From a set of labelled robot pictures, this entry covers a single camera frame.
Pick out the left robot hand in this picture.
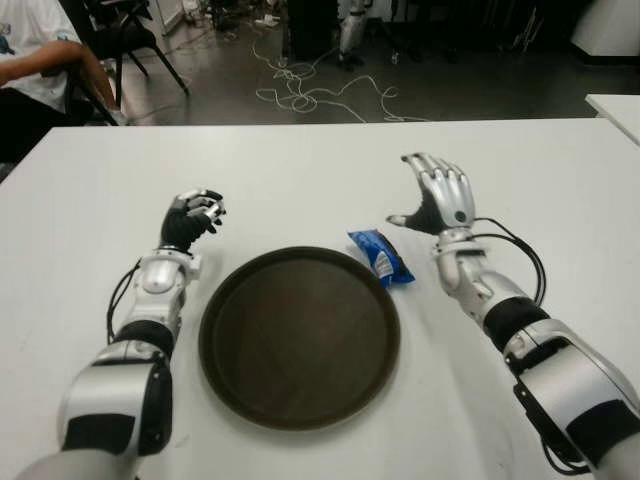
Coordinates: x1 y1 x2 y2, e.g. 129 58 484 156
160 188 227 253

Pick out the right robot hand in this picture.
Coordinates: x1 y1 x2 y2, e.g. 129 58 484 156
386 152 475 236

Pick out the blue Oreo packet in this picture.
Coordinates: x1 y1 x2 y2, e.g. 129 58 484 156
347 228 417 289

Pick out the round dark brown tray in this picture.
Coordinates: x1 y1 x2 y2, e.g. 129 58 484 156
198 246 401 431

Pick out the folded metal stand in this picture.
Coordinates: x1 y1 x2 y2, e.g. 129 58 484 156
508 0 547 52

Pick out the white side table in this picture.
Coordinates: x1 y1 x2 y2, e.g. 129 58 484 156
584 93 640 146

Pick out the black chair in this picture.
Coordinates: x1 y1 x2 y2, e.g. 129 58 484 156
79 0 190 126

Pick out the white cabinet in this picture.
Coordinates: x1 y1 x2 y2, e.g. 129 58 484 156
154 0 185 36

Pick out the black cabinet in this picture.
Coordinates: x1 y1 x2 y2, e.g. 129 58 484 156
287 0 346 61

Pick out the seated person white shirt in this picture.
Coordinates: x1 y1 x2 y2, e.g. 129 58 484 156
0 0 126 166

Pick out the white curved panel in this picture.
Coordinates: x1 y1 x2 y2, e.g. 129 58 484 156
569 0 640 64

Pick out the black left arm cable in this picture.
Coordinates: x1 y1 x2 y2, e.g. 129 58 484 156
106 259 146 344

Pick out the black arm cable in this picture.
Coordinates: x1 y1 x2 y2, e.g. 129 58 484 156
106 259 146 344
472 217 591 474

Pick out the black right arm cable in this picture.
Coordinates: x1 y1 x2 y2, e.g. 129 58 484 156
472 217 591 474

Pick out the white cable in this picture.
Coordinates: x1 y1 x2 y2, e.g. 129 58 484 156
251 34 431 124

